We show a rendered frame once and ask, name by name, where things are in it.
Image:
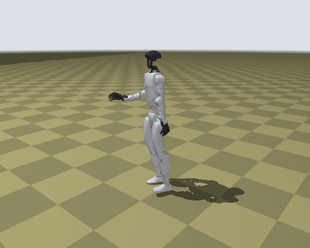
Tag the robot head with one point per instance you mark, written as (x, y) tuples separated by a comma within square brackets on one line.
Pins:
[(152, 56)]

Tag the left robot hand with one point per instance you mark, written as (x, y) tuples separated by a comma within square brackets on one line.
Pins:
[(165, 129)]

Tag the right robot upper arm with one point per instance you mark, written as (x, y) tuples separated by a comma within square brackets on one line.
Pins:
[(143, 93)]

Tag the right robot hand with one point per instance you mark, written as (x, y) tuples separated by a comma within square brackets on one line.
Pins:
[(116, 96)]

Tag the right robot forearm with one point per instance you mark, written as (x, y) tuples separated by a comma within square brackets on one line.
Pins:
[(136, 96)]

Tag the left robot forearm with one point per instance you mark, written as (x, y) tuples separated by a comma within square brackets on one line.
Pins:
[(161, 111)]

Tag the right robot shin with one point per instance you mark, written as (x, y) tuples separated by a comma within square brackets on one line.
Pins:
[(155, 163)]

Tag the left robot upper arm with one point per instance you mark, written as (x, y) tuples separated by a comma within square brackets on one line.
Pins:
[(159, 81)]

